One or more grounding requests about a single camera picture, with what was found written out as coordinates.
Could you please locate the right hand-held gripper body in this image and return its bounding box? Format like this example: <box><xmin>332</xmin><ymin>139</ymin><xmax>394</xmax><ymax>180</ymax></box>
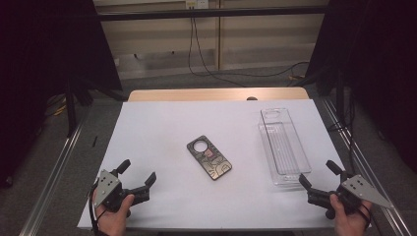
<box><xmin>307</xmin><ymin>170</ymin><xmax>394</xmax><ymax>220</ymax></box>

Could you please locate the person's left hand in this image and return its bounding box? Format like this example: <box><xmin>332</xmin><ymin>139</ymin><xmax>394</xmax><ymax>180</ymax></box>
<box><xmin>92</xmin><ymin>193</ymin><xmax>136</xmax><ymax>236</ymax></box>

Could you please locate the black curtain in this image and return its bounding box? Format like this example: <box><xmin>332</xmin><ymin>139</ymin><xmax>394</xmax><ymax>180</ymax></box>
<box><xmin>306</xmin><ymin>0</ymin><xmax>417</xmax><ymax>171</ymax></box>
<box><xmin>0</xmin><ymin>0</ymin><xmax>123</xmax><ymax>185</ymax></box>

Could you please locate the hand-held gripper cable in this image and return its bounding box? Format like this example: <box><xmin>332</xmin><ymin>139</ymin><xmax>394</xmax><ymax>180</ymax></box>
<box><xmin>88</xmin><ymin>181</ymin><xmax>109</xmax><ymax>236</ymax></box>
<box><xmin>355</xmin><ymin>201</ymin><xmax>375</xmax><ymax>230</ymax></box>

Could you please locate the person's right hand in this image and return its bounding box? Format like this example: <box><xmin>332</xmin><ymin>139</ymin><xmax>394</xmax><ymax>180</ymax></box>
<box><xmin>328</xmin><ymin>193</ymin><xmax>373</xmax><ymax>236</ymax></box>

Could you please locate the light wooden table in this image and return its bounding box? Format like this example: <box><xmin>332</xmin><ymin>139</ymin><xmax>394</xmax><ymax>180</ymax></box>
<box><xmin>127</xmin><ymin>87</ymin><xmax>311</xmax><ymax>102</ymax></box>

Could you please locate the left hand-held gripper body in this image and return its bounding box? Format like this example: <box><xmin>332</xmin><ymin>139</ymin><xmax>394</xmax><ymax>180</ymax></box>
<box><xmin>92</xmin><ymin>168</ymin><xmax>151</xmax><ymax>212</ymax></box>

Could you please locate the yellow cable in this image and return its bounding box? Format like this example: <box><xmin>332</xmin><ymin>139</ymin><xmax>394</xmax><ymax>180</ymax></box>
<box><xmin>48</xmin><ymin>97</ymin><xmax>68</xmax><ymax>117</ymax></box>

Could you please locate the left hand-held gripper cable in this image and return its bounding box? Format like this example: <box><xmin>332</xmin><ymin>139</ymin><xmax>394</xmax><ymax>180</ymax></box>
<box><xmin>88</xmin><ymin>181</ymin><xmax>109</xmax><ymax>236</ymax></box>

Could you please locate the white table board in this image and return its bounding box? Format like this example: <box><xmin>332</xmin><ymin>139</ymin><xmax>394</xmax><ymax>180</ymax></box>
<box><xmin>77</xmin><ymin>99</ymin><xmax>373</xmax><ymax>230</ymax></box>

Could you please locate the dark patterned phone case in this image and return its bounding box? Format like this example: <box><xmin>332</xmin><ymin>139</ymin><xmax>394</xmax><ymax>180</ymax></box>
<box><xmin>186</xmin><ymin>135</ymin><xmax>233</xmax><ymax>181</ymax></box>

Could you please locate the right hand-held gripper cable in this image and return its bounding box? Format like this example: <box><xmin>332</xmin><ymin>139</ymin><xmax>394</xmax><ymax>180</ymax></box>
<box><xmin>355</xmin><ymin>201</ymin><xmax>375</xmax><ymax>230</ymax></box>

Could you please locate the black metal stand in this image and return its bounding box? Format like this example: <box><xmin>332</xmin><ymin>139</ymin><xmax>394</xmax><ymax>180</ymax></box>
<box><xmin>63</xmin><ymin>78</ymin><xmax>96</xmax><ymax>139</ymax></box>

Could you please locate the clear plastic packaging tray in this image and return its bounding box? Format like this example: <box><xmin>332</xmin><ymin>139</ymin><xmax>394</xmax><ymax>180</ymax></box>
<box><xmin>258</xmin><ymin>107</ymin><xmax>313</xmax><ymax>189</ymax></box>

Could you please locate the metal floor rail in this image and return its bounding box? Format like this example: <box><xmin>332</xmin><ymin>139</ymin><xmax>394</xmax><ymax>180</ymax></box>
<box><xmin>19</xmin><ymin>107</ymin><xmax>91</xmax><ymax>236</ymax></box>
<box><xmin>319</xmin><ymin>97</ymin><xmax>414</xmax><ymax>236</ymax></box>

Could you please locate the black hanging cable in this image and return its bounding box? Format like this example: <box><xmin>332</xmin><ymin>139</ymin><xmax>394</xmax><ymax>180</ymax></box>
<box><xmin>187</xmin><ymin>18</ymin><xmax>247</xmax><ymax>89</ymax></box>
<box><xmin>193</xmin><ymin>18</ymin><xmax>311</xmax><ymax>79</ymax></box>

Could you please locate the white wall socket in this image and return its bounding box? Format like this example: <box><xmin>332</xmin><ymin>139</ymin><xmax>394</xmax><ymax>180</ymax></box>
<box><xmin>185</xmin><ymin>0</ymin><xmax>209</xmax><ymax>10</ymax></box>

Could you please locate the black horizontal bar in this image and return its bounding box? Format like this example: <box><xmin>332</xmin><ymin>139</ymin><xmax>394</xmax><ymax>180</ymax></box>
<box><xmin>97</xmin><ymin>5</ymin><xmax>328</xmax><ymax>23</ymax></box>

